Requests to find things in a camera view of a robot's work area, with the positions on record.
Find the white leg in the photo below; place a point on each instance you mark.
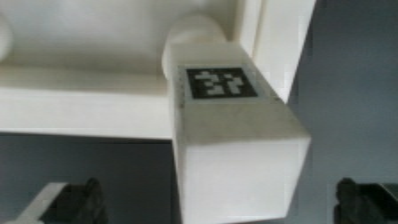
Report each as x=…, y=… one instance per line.
x=239, y=138

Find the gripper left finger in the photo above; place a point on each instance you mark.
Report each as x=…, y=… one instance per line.
x=66, y=204

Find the white square tabletop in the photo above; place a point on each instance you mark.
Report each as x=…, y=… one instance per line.
x=82, y=84

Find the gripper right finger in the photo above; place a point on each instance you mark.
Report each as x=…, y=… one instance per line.
x=367, y=203

